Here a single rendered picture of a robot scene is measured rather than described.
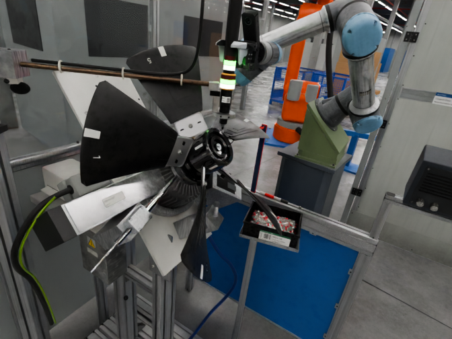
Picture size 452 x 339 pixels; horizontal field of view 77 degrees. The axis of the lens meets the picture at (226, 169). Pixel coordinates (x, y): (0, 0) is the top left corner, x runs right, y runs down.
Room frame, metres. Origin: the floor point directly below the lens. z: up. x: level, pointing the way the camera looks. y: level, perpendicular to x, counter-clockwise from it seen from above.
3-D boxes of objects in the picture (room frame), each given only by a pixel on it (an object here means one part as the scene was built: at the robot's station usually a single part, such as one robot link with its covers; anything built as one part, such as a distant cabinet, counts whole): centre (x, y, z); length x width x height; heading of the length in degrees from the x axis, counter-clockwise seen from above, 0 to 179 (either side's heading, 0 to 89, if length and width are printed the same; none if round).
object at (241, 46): (0.86, 0.00, 1.47); 0.09 x 0.03 x 0.06; 162
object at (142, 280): (0.86, 0.28, 0.56); 0.19 x 0.04 x 0.04; 62
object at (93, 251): (0.83, 0.43, 0.73); 0.15 x 0.09 x 0.22; 62
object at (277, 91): (8.00, -1.65, 0.49); 1.27 x 0.88 x 0.98; 143
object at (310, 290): (1.14, -0.23, 0.45); 0.82 x 0.02 x 0.66; 62
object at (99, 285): (1.03, 0.57, 0.42); 0.04 x 0.04 x 0.83; 62
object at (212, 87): (0.87, 0.04, 1.33); 0.09 x 0.07 x 0.10; 96
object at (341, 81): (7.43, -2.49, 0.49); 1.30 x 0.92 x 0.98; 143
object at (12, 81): (0.80, 0.61, 1.32); 0.05 x 0.04 x 0.05; 97
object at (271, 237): (0.96, -0.21, 0.85); 0.22 x 0.17 x 0.07; 75
